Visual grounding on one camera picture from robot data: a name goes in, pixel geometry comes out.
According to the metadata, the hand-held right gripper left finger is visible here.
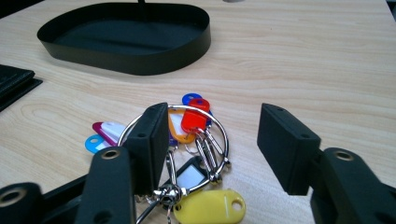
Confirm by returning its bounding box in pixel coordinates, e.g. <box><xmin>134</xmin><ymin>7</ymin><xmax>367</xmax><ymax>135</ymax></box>
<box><xmin>123</xmin><ymin>102</ymin><xmax>170</xmax><ymax>196</ymax></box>

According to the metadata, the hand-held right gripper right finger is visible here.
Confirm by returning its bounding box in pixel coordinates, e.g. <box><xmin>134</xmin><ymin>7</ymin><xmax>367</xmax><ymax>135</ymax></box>
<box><xmin>257</xmin><ymin>103</ymin><xmax>322</xmax><ymax>196</ymax></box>

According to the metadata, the orange key tag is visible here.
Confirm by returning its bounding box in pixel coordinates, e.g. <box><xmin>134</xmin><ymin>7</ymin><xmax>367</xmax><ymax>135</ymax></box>
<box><xmin>167</xmin><ymin>108</ymin><xmax>197</xmax><ymax>145</ymax></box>

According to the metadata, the magenta key tag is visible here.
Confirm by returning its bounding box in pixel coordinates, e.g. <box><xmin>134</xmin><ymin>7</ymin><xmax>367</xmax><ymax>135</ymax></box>
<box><xmin>92</xmin><ymin>120</ymin><xmax>127</xmax><ymax>147</ymax></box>

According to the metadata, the black key tag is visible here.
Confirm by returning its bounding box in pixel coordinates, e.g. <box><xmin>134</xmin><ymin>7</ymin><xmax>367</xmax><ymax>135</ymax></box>
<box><xmin>162</xmin><ymin>155</ymin><xmax>210</xmax><ymax>191</ymax></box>

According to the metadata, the red key tag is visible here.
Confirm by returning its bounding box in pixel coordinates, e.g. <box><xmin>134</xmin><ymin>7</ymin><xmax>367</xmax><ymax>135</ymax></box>
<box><xmin>180</xmin><ymin>98</ymin><xmax>211</xmax><ymax>134</ymax></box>

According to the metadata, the light blue key tag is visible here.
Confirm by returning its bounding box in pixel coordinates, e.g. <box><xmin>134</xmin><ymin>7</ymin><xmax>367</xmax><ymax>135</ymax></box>
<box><xmin>84</xmin><ymin>133</ymin><xmax>112</xmax><ymax>155</ymax></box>

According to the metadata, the silver key ring with clips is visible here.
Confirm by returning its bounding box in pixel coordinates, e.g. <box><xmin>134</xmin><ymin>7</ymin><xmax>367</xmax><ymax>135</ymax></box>
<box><xmin>117</xmin><ymin>105</ymin><xmax>233</xmax><ymax>224</ymax></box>

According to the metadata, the yellow key tag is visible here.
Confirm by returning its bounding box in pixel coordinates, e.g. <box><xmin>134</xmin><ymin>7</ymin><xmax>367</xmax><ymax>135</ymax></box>
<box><xmin>173</xmin><ymin>189</ymin><xmax>247</xmax><ymax>224</ymax></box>

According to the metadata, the black oval tray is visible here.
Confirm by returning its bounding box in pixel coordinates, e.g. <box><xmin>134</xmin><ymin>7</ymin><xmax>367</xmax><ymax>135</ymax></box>
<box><xmin>36</xmin><ymin>2</ymin><xmax>212</xmax><ymax>77</ymax></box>

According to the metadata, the black leather wallet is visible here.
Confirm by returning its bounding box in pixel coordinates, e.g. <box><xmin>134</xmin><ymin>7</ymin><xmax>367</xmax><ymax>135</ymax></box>
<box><xmin>0</xmin><ymin>63</ymin><xmax>44</xmax><ymax>113</ymax></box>

